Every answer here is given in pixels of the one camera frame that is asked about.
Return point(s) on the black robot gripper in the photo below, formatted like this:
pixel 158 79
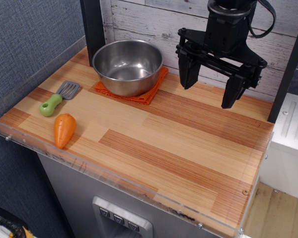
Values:
pixel 222 47

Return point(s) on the orange toy carrot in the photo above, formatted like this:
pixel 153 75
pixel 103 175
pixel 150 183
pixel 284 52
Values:
pixel 64 128

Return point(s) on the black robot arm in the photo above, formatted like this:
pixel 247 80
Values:
pixel 222 47

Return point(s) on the silver metal bowl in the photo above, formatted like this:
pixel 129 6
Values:
pixel 128 67

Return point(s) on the orange folded cloth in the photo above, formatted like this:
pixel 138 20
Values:
pixel 144 98

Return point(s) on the white ribbed box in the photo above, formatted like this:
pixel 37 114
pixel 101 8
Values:
pixel 279 168

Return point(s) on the clear acrylic table guard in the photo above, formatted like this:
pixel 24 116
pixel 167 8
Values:
pixel 182 153

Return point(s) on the silver dispenser button panel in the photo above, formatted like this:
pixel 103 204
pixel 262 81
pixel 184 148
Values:
pixel 121 219

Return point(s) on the grey toy fridge cabinet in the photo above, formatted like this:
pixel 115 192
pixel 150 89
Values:
pixel 75 192

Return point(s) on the yellow tape object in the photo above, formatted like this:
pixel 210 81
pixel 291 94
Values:
pixel 21 232

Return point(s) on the black right vertical post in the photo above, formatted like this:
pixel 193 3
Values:
pixel 284 85

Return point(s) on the black vertical post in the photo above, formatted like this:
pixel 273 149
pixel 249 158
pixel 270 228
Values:
pixel 284 85
pixel 93 26

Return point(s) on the black left vertical post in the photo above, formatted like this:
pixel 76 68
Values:
pixel 93 26

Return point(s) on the green handled grey spatula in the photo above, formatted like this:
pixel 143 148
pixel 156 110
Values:
pixel 66 91

